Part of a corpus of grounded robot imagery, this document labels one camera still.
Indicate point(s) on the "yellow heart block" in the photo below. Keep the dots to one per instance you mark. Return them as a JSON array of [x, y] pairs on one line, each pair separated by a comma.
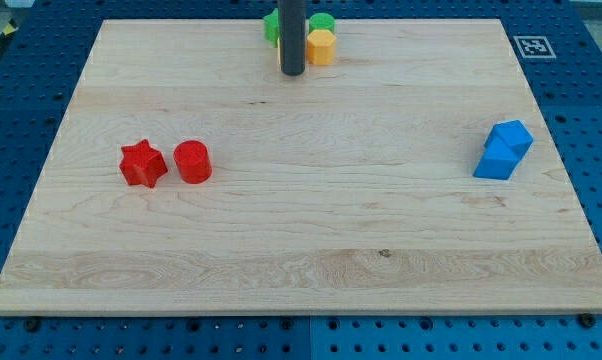
[[279, 61]]

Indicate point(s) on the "green star block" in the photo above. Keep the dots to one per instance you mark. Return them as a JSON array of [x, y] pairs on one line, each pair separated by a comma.
[[271, 27]]

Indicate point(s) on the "red star block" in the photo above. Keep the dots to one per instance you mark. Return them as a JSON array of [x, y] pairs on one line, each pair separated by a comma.
[[142, 164]]

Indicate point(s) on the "red cylinder block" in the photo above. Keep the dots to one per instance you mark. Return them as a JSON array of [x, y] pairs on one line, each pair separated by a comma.
[[193, 161]]

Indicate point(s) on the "light wooden board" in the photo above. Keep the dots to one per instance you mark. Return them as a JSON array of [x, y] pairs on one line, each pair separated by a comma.
[[347, 190]]

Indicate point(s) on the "yellow hexagon block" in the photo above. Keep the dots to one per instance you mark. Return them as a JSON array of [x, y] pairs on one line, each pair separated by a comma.
[[321, 47]]

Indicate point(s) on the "green cylinder block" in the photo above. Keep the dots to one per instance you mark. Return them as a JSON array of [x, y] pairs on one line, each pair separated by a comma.
[[322, 21]]

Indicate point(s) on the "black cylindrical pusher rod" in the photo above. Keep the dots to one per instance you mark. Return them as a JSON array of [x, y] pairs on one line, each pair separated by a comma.
[[292, 15]]

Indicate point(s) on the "blue triangular block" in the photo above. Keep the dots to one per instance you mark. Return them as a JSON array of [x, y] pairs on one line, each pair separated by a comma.
[[497, 162]]

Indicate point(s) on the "blue cube block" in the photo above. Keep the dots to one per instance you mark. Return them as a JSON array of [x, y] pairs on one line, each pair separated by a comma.
[[515, 136]]

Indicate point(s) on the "white fiducial marker tag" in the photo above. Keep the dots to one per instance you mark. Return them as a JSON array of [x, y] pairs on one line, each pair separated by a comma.
[[534, 47]]

